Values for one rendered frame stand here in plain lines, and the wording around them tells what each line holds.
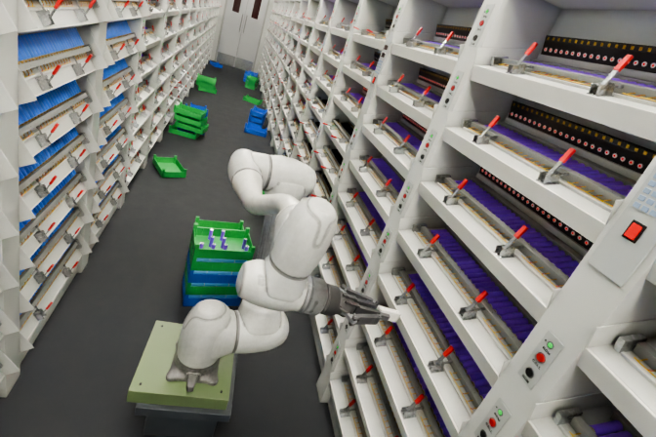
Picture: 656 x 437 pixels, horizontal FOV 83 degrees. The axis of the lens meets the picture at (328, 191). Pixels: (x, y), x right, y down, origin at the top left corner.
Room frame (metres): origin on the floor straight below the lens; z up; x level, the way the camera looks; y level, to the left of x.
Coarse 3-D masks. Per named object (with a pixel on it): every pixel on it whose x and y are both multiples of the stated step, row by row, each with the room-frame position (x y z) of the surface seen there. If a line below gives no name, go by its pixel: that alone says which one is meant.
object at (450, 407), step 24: (384, 264) 1.22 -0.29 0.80; (408, 264) 1.26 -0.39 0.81; (384, 288) 1.16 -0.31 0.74; (408, 312) 1.04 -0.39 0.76; (408, 336) 0.94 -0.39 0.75; (432, 336) 0.95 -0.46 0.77; (432, 384) 0.78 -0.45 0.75; (456, 384) 0.79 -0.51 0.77; (456, 408) 0.72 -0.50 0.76; (456, 432) 0.66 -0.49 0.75
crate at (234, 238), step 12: (204, 228) 1.70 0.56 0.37; (216, 228) 1.72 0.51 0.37; (192, 240) 1.60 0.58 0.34; (204, 240) 1.66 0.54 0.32; (216, 240) 1.69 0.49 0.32; (228, 240) 1.73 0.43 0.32; (240, 240) 1.77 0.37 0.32; (192, 252) 1.53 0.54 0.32; (204, 252) 1.52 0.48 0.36; (216, 252) 1.54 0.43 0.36; (228, 252) 1.57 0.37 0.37; (240, 252) 1.60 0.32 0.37; (252, 252) 1.63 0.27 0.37
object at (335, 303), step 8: (328, 288) 0.75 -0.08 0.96; (336, 288) 0.76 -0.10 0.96; (328, 296) 0.73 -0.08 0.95; (336, 296) 0.74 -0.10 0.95; (328, 304) 0.72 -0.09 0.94; (336, 304) 0.72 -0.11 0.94; (344, 304) 0.75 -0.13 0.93; (320, 312) 0.72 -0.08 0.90; (328, 312) 0.72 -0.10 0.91; (336, 312) 0.72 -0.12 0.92; (344, 312) 0.73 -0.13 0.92; (352, 312) 0.75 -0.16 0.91
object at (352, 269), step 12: (336, 228) 1.83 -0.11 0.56; (348, 228) 1.82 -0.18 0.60; (336, 240) 1.72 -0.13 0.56; (348, 240) 1.71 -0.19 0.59; (336, 252) 1.64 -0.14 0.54; (348, 252) 1.62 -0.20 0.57; (360, 252) 1.62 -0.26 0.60; (348, 264) 1.50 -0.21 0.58; (360, 264) 1.50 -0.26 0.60; (348, 276) 1.44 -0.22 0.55; (360, 276) 1.44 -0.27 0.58
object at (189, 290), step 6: (186, 264) 1.66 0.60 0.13; (186, 270) 1.61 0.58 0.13; (186, 276) 1.57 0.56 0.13; (186, 282) 1.52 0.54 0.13; (186, 288) 1.50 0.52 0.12; (192, 288) 1.51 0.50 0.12; (198, 288) 1.52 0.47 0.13; (204, 288) 1.54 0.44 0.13; (210, 288) 1.55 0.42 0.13; (216, 288) 1.57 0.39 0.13; (222, 288) 1.58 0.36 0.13; (228, 288) 1.60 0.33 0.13; (234, 288) 1.61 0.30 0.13; (186, 294) 1.50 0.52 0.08; (192, 294) 1.51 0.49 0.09; (198, 294) 1.53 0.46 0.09; (204, 294) 1.54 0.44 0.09; (210, 294) 1.55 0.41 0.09; (216, 294) 1.57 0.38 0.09; (222, 294) 1.58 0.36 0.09; (228, 294) 1.60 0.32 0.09; (234, 294) 1.62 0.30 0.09
